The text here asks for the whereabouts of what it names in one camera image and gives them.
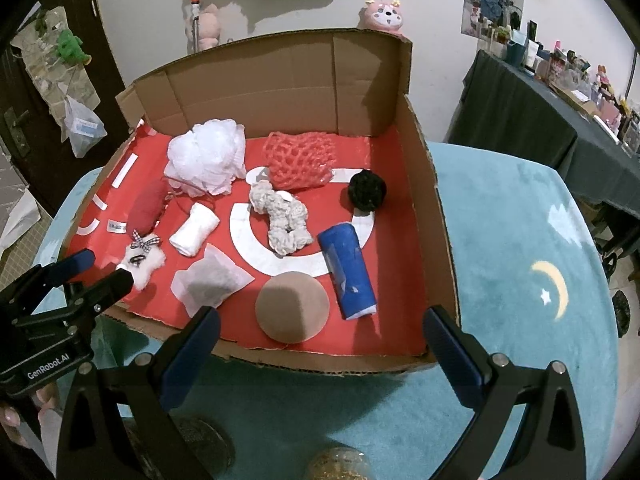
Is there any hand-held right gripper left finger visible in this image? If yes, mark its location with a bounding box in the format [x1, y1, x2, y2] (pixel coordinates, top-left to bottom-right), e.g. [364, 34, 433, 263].
[56, 305, 222, 480]

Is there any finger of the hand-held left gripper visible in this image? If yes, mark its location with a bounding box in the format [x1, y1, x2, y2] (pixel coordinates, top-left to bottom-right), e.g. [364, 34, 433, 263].
[0, 250, 96, 306]
[70, 270, 135, 331]

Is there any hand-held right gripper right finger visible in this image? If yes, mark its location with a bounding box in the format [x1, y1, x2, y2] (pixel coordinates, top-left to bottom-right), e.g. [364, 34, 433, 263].
[422, 305, 587, 480]

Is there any small white plush charm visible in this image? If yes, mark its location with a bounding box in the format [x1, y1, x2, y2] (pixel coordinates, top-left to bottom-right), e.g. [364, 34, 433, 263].
[117, 230, 167, 291]

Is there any white sachet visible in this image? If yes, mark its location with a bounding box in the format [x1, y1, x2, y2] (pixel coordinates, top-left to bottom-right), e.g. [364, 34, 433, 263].
[170, 243, 254, 317]

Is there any red plush pouch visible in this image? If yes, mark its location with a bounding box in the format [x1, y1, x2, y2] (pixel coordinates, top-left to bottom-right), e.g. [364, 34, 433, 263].
[107, 177, 216, 236]

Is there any white cotton roll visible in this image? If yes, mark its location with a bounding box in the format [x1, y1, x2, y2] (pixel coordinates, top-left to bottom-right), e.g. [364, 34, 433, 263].
[169, 202, 220, 258]

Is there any round beige puff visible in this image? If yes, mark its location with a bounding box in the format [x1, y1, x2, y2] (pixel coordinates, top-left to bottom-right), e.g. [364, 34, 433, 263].
[255, 272, 331, 344]

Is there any blue packet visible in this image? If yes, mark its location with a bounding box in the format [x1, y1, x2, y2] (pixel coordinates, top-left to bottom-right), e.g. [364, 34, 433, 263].
[318, 224, 377, 320]

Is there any white mesh bath loofah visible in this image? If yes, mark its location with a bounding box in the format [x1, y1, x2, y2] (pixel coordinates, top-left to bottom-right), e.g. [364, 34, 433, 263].
[165, 119, 247, 197]

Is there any cream crochet scrunchie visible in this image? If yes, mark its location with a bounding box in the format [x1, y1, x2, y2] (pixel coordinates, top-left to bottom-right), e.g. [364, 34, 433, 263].
[248, 180, 313, 258]

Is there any black yarn ball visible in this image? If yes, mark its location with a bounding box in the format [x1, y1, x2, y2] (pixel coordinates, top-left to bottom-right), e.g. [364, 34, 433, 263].
[347, 170, 387, 212]

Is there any coral foam net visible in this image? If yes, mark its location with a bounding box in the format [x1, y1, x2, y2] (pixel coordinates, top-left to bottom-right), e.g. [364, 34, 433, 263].
[263, 131, 337, 192]

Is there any cardboard box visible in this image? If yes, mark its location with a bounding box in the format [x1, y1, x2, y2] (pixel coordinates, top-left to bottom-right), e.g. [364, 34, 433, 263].
[60, 27, 461, 376]

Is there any person's left hand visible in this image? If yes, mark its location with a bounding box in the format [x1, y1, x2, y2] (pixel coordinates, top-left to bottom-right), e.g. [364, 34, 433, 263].
[0, 404, 25, 447]

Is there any crumpled white paper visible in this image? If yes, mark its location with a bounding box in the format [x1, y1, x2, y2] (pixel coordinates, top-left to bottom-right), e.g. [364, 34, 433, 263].
[0, 185, 42, 258]

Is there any dark wooden door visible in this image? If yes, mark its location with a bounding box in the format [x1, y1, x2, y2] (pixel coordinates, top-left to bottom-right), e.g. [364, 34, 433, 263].
[0, 0, 126, 216]

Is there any dark round object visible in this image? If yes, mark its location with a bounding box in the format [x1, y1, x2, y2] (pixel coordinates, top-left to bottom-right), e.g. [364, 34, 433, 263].
[172, 415, 236, 476]

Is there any clear plastic bag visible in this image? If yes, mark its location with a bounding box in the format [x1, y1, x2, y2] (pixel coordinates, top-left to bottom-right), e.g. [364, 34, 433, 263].
[64, 95, 108, 158]

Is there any glass jar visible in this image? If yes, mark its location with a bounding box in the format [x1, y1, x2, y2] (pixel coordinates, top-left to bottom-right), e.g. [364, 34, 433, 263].
[304, 447, 375, 480]

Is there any green frog plush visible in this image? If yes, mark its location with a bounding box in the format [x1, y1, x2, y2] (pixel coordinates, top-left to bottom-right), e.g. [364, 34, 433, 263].
[55, 30, 92, 64]

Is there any desk with dark cloth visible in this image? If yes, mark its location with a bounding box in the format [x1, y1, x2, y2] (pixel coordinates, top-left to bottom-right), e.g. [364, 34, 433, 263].
[445, 49, 640, 211]

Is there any pink pig plush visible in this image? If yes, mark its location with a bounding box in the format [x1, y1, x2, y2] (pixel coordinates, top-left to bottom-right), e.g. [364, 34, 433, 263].
[185, 2, 222, 52]

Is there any silver stick orange cap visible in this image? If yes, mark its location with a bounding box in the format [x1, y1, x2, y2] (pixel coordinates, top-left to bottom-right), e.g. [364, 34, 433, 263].
[190, 0, 202, 53]

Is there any row of desk trinkets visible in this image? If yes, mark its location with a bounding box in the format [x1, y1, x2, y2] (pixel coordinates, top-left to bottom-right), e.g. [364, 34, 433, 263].
[477, 15, 640, 153]

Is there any pink deer plush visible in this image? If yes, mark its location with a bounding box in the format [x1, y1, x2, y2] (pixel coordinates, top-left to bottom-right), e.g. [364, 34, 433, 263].
[360, 0, 405, 36]

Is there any brass door handle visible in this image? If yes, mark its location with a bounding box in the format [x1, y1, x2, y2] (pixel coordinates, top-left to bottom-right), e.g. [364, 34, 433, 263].
[4, 107, 31, 161]

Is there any hanging wall organizer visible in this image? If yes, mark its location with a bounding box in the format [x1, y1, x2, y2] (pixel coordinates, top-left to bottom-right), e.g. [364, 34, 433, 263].
[12, 7, 98, 106]

